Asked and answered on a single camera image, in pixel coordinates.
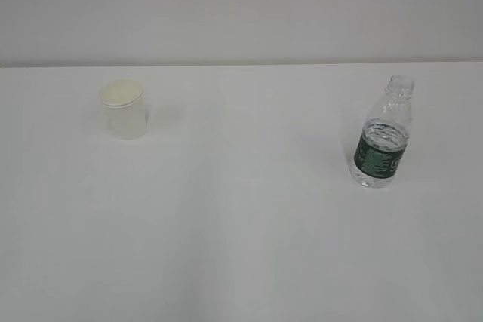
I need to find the clear water bottle green label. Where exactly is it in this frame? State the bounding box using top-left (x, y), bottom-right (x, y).
top-left (350, 75), bottom-right (414, 188)

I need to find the white paper cup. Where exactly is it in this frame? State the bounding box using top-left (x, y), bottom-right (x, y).
top-left (100, 79), bottom-right (146, 140)

